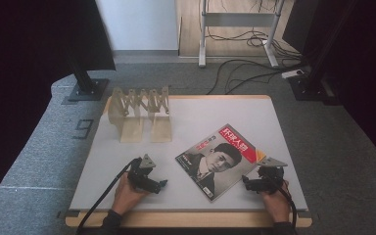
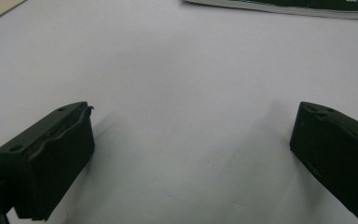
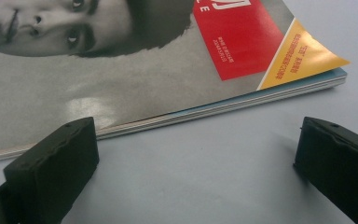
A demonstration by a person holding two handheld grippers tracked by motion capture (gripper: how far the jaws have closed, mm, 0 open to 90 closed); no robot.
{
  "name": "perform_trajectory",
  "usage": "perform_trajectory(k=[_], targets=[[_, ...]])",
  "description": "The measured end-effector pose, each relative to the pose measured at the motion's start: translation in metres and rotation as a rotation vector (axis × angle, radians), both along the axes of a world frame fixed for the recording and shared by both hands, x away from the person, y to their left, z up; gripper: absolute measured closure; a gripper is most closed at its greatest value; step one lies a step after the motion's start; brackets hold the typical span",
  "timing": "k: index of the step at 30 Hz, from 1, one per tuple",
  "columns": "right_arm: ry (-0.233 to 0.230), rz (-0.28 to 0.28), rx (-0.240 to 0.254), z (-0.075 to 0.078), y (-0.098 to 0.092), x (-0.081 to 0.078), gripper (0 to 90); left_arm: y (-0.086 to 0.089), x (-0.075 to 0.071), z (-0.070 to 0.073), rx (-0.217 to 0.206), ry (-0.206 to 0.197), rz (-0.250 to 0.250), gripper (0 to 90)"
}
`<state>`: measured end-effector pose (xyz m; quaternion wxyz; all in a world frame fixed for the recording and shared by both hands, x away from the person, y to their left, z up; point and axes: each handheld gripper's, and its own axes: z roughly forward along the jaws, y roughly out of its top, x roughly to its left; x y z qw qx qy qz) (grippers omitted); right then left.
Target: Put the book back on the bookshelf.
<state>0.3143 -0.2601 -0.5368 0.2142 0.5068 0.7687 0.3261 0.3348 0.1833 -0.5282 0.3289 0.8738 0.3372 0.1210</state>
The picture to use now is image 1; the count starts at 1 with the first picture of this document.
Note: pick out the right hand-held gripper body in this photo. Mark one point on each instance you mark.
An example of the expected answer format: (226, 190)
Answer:
(271, 178)

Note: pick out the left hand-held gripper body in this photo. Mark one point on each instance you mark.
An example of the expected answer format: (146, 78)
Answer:
(139, 173)

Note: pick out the person's left hand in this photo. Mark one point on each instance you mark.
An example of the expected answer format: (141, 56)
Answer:
(125, 197)

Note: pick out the person's right hand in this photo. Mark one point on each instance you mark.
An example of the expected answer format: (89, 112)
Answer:
(279, 205)

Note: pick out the magazine with portrait cover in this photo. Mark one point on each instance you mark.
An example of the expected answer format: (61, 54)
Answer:
(218, 163)

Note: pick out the wooden expandable book rack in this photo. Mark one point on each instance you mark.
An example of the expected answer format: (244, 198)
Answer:
(137, 111)

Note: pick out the black metal stand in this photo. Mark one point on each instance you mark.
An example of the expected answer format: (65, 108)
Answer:
(316, 75)
(86, 84)

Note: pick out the white power strip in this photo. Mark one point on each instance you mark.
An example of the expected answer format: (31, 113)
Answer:
(292, 73)

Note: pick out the black curtain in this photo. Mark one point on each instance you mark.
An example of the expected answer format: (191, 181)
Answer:
(29, 49)
(365, 65)

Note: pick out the white metal desk frame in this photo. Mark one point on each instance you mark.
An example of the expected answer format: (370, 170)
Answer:
(238, 19)

